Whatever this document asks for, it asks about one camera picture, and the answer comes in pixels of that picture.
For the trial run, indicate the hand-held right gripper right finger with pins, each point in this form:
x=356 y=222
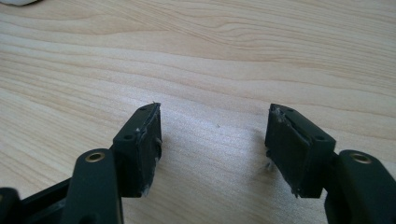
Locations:
x=299 y=149

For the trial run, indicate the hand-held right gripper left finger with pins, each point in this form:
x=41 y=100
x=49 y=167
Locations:
x=137 y=155

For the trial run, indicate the white object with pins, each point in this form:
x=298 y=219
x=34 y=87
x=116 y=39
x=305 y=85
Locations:
x=21 y=2

